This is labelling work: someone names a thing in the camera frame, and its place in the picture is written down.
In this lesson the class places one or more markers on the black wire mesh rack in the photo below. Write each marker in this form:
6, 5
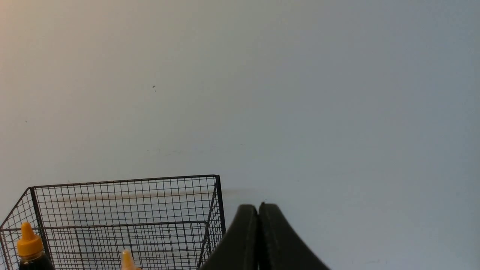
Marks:
167, 223

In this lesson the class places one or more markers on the dark soy sauce bottle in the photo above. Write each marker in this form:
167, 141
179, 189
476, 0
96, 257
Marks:
31, 250

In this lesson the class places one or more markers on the red chili sauce bottle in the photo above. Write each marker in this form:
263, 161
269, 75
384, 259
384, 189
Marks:
127, 261

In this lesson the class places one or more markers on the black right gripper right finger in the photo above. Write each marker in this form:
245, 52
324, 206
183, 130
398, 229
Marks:
279, 246

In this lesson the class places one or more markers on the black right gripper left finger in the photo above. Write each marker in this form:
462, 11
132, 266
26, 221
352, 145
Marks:
237, 249

